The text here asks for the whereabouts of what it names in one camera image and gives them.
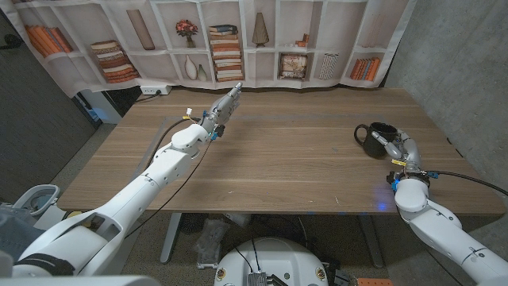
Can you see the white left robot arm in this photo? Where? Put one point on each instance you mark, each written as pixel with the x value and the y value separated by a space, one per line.
pixel 170 165

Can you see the black ceramic mug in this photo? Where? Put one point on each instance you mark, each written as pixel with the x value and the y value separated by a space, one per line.
pixel 371 149

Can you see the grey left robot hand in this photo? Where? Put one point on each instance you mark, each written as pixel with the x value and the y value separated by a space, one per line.
pixel 223 113

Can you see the white grey bin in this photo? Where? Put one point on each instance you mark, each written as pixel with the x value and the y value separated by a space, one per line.
pixel 24 198

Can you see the black round object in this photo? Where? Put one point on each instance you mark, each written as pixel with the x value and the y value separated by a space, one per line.
pixel 191 223

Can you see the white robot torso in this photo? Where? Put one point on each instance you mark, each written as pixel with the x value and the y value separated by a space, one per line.
pixel 278 258

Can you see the person's blue jeans leg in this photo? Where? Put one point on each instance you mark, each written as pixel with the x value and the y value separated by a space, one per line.
pixel 14 234

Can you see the clear plastic bag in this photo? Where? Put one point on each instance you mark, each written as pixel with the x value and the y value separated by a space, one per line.
pixel 210 238

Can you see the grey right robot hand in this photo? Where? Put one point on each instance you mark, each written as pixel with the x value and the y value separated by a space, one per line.
pixel 412 163

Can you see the grey metal table leg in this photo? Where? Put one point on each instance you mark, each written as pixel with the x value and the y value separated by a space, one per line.
pixel 170 242
pixel 371 242

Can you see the orange box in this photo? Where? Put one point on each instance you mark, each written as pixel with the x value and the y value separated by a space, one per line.
pixel 373 282

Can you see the printed bookshelf backdrop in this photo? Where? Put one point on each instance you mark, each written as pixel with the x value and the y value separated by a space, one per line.
pixel 170 24

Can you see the white power strip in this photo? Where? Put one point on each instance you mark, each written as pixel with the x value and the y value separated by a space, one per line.
pixel 152 90

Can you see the white cabinet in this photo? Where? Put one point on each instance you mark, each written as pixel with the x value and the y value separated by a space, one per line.
pixel 105 107

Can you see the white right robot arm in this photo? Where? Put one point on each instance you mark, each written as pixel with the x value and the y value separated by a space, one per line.
pixel 440 230

